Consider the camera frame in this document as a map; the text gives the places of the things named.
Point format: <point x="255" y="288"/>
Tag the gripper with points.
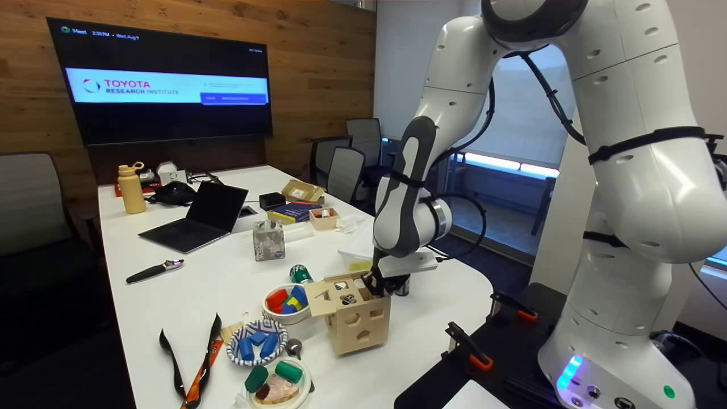
<point x="379" y="284"/>

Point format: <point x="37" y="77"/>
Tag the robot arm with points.
<point x="636" y="170"/>

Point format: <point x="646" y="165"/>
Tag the yellow sticky note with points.
<point x="360" y="266"/>

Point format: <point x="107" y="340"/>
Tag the clear plastic container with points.
<point x="358" y="247"/>

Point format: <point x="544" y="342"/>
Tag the wooden shape sorter box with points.
<point x="358" y="324"/>

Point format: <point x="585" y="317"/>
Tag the wooden shape sorter lid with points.
<point x="326" y="298"/>

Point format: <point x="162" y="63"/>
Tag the white crumpled paper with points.
<point x="351" y="223"/>

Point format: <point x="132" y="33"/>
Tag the green can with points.
<point x="300" y="274"/>

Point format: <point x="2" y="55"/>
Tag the heap of coloured blocks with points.
<point x="287" y="300"/>

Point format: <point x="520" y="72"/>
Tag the white bowl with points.
<point x="284" y="317"/>

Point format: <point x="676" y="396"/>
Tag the metal spoon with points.
<point x="293" y="347"/>

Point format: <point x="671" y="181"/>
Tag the black and orange clamp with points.
<point x="514" y="304"/>
<point x="468" y="346"/>

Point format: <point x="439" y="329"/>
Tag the blue book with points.
<point x="292" y="213"/>

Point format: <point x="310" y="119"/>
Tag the row of office chairs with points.
<point x="346" y="170"/>

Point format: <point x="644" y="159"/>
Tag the patterned tissue box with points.
<point x="268" y="241"/>

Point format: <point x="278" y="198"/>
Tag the open tan cardboard box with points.
<point x="304" y="192"/>

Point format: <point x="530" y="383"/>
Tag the green cylinder block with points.
<point x="288" y="372"/>
<point x="256" y="379"/>

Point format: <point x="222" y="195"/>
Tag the clear plastic plate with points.
<point x="304" y="392"/>

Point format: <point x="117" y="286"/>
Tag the heap of blue blocks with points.
<point x="258" y="345"/>

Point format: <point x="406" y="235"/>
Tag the small black box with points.
<point x="272" y="200"/>

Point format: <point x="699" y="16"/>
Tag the pink toy food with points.
<point x="278" y="390"/>

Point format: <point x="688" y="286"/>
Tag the white paper sheet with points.
<point x="474" y="396"/>

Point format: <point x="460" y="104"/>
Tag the blue patterned bowl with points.
<point x="255" y="363"/>

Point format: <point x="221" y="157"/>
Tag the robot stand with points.
<point x="511" y="352"/>

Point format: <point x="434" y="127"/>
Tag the bundle of wooden sticks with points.
<point x="232" y="332"/>

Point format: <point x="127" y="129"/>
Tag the black laptop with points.
<point x="199" y="221"/>

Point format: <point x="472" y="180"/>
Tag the window with blind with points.
<point x="528" y="125"/>

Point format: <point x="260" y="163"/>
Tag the black tongs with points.
<point x="170" y="358"/>

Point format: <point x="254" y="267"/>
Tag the black pouch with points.
<point x="173" y="194"/>

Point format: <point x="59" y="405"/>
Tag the red notebook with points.
<point x="149" y="192"/>

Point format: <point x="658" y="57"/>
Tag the yellow water bottle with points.
<point x="132" y="193"/>

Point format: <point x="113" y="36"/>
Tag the grey office chair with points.
<point x="31" y="210"/>

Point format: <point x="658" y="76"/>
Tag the wall television screen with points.
<point x="159" y="85"/>

